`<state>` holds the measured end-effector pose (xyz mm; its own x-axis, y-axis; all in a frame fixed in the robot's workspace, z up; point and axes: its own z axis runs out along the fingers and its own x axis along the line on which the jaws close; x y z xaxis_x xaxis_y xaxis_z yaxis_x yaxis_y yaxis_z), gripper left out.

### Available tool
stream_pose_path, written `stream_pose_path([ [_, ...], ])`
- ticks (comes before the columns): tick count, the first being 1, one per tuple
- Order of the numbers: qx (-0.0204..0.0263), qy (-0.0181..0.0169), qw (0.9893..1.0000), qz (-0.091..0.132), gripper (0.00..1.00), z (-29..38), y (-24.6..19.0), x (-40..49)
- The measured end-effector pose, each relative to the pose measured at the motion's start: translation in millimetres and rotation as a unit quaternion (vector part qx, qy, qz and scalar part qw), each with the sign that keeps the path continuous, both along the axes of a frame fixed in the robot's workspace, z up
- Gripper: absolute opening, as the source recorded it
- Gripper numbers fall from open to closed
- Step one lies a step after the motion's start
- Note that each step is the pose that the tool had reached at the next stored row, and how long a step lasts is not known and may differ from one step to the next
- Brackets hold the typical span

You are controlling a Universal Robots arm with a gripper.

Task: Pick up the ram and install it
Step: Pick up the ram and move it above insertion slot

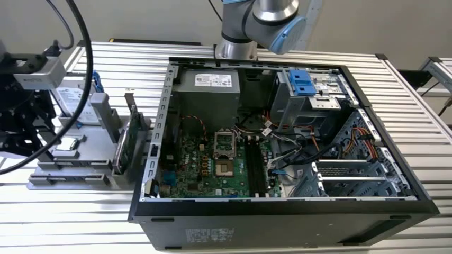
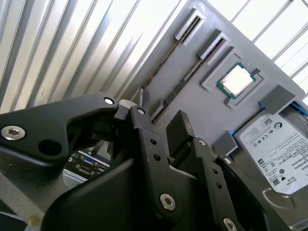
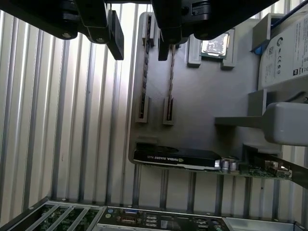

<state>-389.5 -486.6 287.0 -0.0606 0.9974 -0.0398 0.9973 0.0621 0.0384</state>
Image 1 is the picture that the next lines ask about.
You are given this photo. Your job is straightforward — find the black RAM slot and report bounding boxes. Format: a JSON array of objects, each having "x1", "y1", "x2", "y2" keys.
[
  {"x1": 256, "y1": 136, "x2": 268, "y2": 198},
  {"x1": 246, "y1": 136, "x2": 258, "y2": 198}
]

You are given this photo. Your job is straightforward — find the hard disk in blue carrier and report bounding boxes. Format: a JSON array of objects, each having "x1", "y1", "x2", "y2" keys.
[{"x1": 52, "y1": 70, "x2": 104, "y2": 125}]

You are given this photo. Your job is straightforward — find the silver CPU chip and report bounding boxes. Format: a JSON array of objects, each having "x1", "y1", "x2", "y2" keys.
[{"x1": 52, "y1": 137, "x2": 79, "y2": 152}]

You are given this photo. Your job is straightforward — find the grey plastic parts rack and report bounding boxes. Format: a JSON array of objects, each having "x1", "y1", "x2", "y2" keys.
[{"x1": 27, "y1": 91, "x2": 152, "y2": 191}]

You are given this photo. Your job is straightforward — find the green graphics card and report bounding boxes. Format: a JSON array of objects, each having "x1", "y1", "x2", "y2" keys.
[{"x1": 112, "y1": 91, "x2": 150, "y2": 175}]

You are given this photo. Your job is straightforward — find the black case fan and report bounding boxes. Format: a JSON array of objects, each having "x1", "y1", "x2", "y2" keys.
[{"x1": 163, "y1": 104, "x2": 183, "y2": 170}]

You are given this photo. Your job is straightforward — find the grey power supply unit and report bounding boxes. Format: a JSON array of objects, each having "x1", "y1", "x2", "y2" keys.
[{"x1": 172, "y1": 68, "x2": 242, "y2": 133}]

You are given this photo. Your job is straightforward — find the green motherboard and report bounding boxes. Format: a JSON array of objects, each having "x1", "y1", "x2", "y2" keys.
[{"x1": 159, "y1": 132, "x2": 283, "y2": 198}]

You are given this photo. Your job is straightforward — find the CPU socket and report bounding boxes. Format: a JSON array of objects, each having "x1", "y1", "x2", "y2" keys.
[{"x1": 215, "y1": 159, "x2": 236, "y2": 178}]

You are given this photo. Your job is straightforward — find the silver metal drive cage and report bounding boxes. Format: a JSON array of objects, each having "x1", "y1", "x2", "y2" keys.
[{"x1": 270, "y1": 68, "x2": 354, "y2": 133}]

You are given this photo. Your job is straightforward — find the blue plastic drive latch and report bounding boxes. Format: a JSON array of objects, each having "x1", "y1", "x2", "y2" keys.
[{"x1": 288, "y1": 69, "x2": 315, "y2": 96}]

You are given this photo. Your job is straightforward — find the black open PC case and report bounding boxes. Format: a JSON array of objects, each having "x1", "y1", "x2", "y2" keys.
[{"x1": 127, "y1": 56, "x2": 442, "y2": 251}]

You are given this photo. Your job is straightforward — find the aluminium side table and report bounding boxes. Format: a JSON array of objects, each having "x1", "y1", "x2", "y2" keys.
[{"x1": 419, "y1": 56, "x2": 452, "y2": 96}]

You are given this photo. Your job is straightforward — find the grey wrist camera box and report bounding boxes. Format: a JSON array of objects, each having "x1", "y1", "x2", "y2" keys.
[{"x1": 14, "y1": 57, "x2": 67, "y2": 90}]

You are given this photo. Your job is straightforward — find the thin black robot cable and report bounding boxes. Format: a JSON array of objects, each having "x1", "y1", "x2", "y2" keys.
[{"x1": 44, "y1": 0, "x2": 76, "y2": 53}]

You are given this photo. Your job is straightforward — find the multicoloured fan wire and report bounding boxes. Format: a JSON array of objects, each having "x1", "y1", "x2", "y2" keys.
[{"x1": 180, "y1": 115, "x2": 210, "y2": 149}]

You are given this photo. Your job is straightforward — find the metal socket cover frame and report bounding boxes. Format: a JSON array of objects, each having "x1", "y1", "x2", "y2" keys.
[{"x1": 214, "y1": 128, "x2": 236, "y2": 159}]

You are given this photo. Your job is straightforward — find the black cable bundle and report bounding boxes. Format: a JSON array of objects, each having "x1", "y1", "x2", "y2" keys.
[{"x1": 268, "y1": 132, "x2": 342, "y2": 170}]

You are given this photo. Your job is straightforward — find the orange yellow red power wires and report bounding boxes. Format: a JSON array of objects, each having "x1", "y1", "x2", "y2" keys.
[{"x1": 344, "y1": 126, "x2": 382, "y2": 162}]

